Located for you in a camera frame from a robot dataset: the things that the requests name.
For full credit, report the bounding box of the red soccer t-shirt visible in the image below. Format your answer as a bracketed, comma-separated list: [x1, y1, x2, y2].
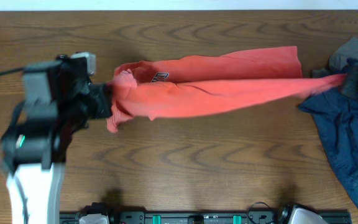
[107, 46, 345, 133]

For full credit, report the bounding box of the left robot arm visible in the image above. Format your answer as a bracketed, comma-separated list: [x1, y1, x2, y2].
[0, 55, 112, 223]

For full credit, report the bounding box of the grey garment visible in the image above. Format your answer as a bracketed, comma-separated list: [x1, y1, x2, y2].
[311, 36, 358, 78]

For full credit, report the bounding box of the navy blue garment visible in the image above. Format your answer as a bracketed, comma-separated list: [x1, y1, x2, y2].
[297, 57, 358, 217]

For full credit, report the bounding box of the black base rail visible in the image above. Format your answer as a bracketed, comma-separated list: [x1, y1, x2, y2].
[58, 202, 352, 224]

